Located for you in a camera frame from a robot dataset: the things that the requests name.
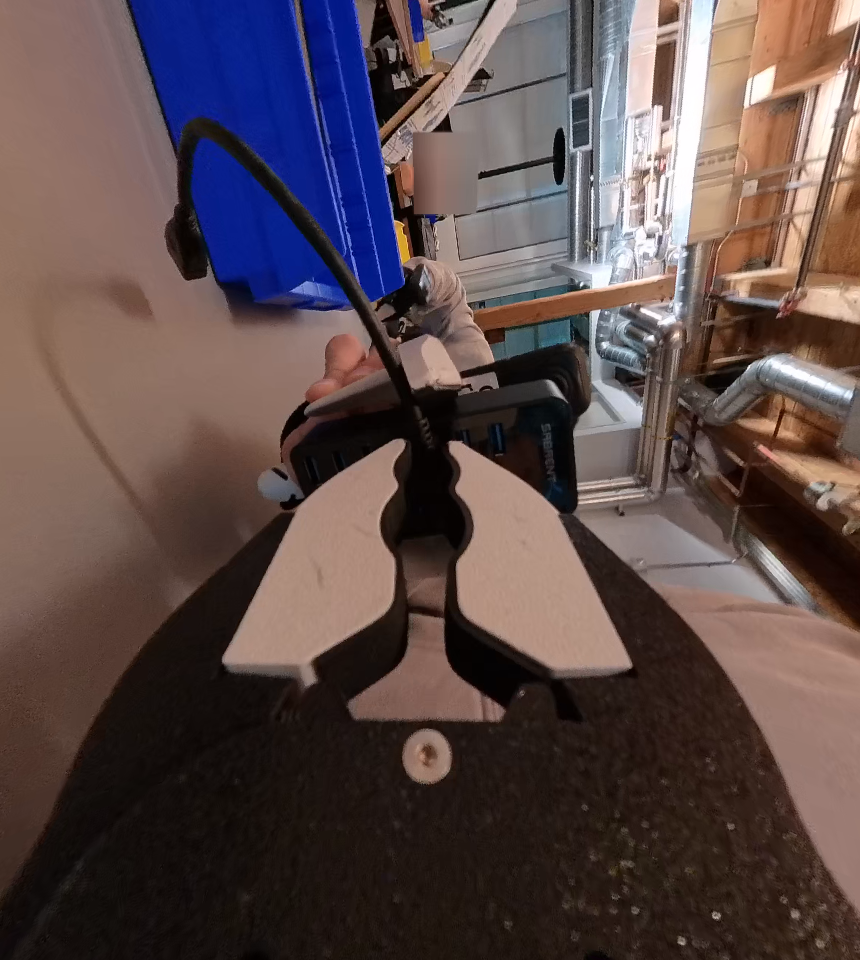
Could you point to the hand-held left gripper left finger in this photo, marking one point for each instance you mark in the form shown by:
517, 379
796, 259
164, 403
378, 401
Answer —
325, 570

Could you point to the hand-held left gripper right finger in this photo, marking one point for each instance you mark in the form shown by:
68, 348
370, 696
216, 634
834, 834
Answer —
535, 585

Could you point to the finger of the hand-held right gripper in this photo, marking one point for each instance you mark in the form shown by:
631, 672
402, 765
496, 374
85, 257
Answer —
426, 360
370, 394

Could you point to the black usb hub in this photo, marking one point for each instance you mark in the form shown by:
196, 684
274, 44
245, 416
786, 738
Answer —
542, 465

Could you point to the person's right forearm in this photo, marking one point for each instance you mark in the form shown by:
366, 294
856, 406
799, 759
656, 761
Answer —
460, 322

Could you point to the person's right hand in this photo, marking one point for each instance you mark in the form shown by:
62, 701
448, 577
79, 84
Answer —
343, 360

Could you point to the wooden beam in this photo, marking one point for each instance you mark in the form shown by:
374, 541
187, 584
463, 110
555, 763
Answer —
587, 300

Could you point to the small white plastic piece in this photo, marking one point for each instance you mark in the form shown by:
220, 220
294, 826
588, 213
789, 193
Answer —
277, 487

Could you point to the silver pipe bundle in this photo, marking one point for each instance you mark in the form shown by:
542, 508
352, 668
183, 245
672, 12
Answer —
655, 405

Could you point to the blue plastic bin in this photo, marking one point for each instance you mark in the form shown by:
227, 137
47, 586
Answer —
234, 112
358, 150

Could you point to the person's beige clothed body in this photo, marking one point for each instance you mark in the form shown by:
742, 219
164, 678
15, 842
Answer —
812, 712

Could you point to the black pedestal stand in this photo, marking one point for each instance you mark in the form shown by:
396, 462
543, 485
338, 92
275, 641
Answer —
559, 156

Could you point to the silver ventilation duct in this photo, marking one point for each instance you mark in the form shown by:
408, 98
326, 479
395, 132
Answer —
797, 382

